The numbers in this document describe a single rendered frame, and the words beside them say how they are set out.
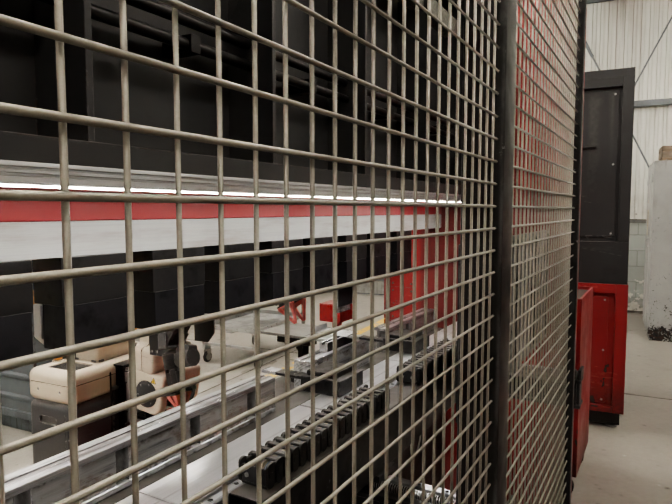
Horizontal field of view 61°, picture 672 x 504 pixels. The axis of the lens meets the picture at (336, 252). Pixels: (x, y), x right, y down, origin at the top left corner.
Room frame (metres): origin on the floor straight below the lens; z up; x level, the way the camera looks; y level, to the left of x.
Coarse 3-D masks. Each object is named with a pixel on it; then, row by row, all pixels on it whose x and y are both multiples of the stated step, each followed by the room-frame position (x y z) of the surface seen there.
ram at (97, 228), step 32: (160, 192) 1.16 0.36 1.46; (0, 224) 0.88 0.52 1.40; (32, 224) 0.92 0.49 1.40; (96, 224) 1.02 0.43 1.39; (160, 224) 1.15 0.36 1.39; (192, 224) 1.23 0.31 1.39; (224, 224) 1.32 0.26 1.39; (320, 224) 1.69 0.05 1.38; (352, 224) 1.86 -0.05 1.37; (384, 224) 2.08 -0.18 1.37; (0, 256) 0.87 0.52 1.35; (32, 256) 0.92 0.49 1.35
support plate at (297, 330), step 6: (282, 324) 2.06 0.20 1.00; (294, 324) 2.06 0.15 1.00; (300, 324) 2.06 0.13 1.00; (306, 324) 2.06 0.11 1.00; (264, 330) 1.96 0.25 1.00; (270, 330) 1.96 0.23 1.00; (276, 330) 1.96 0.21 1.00; (282, 330) 1.96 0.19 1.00; (294, 330) 1.96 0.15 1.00; (300, 330) 1.96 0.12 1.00; (306, 330) 1.96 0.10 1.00; (348, 330) 1.96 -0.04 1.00; (282, 336) 1.90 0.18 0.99; (294, 336) 1.88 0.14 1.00; (300, 336) 1.87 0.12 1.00; (306, 336) 1.87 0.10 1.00; (324, 336) 1.87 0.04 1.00; (330, 336) 1.87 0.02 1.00
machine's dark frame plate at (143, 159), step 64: (0, 0) 0.83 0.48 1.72; (64, 0) 0.84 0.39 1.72; (128, 0) 0.95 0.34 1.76; (192, 0) 1.16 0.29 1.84; (320, 0) 1.58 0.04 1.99; (384, 0) 1.93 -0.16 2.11; (0, 64) 0.83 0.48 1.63; (128, 64) 1.02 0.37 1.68; (192, 64) 1.16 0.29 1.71; (384, 64) 1.94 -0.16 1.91; (0, 128) 0.83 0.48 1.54; (192, 128) 1.16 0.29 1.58; (320, 128) 1.58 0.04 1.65
